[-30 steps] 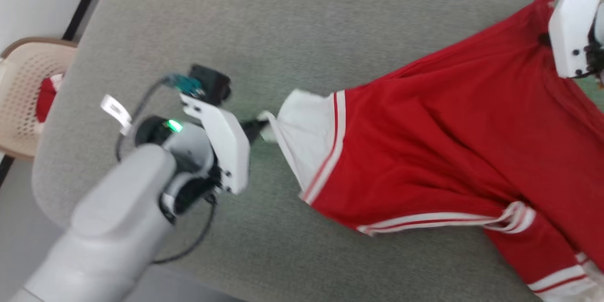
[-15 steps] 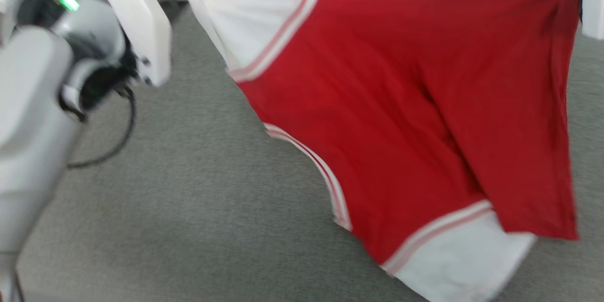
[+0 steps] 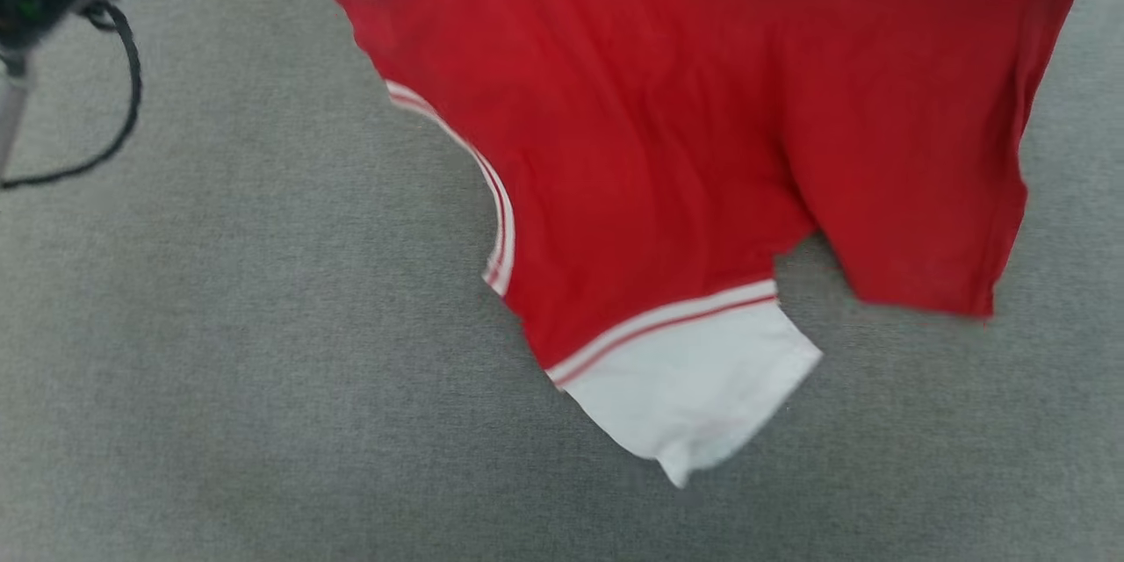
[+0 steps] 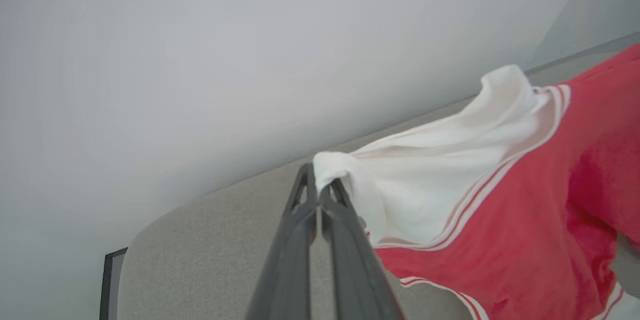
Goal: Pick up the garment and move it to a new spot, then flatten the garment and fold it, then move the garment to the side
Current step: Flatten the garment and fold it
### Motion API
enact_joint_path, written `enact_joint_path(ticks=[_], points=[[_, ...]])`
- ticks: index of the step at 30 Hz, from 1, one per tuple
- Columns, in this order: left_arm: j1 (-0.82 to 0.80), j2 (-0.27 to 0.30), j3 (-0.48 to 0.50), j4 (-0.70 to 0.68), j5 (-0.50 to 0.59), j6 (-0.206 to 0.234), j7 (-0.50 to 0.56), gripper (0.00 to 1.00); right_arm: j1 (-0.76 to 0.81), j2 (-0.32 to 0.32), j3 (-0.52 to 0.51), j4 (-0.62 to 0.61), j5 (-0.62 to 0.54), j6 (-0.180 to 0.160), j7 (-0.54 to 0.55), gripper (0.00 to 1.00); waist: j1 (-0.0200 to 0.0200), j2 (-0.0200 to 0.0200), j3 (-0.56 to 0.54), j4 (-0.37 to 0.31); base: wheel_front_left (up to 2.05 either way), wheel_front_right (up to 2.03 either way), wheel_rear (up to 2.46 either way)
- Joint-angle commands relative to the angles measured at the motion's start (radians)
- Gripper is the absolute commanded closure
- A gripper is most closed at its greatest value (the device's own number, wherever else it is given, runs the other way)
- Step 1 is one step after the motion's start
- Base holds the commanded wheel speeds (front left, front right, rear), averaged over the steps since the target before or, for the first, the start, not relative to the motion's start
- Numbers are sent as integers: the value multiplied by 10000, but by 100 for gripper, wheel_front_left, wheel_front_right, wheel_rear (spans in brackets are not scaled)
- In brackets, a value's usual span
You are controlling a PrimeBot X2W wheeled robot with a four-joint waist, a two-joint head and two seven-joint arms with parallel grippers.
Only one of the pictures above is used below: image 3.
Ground red and white shirt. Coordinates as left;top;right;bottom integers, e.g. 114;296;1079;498
299;0;1101;490

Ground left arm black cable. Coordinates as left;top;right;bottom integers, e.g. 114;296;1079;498
0;0;144;191

